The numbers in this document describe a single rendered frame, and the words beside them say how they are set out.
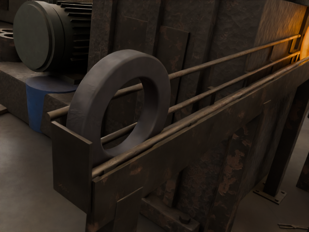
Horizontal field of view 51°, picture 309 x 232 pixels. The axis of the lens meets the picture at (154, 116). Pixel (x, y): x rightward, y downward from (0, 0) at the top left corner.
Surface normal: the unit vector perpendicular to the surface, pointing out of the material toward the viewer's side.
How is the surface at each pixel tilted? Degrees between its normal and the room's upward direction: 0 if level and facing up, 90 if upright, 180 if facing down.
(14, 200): 0
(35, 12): 90
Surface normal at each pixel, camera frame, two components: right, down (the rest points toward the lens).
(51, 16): 0.66, -0.41
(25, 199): 0.15, -0.92
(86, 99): -0.47, -0.24
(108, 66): -0.18, -0.67
